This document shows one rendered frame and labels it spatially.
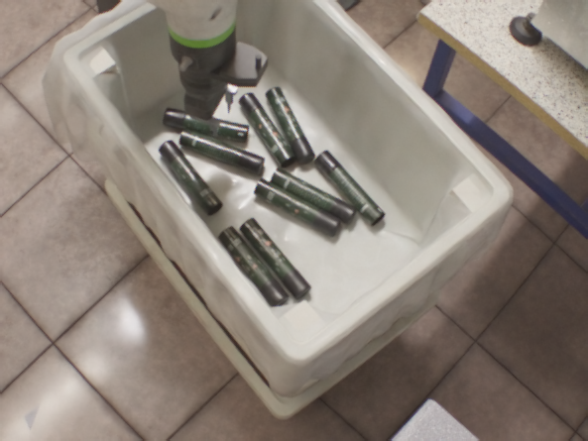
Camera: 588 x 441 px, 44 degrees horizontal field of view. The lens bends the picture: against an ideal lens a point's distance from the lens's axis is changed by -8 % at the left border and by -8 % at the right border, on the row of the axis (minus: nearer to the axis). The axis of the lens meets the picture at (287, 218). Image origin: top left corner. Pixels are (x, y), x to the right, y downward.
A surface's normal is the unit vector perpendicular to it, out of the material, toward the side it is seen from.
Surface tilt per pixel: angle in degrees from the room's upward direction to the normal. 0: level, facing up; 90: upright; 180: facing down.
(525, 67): 0
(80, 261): 0
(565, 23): 90
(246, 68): 0
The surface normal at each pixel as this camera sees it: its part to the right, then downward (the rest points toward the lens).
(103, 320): 0.05, -0.40
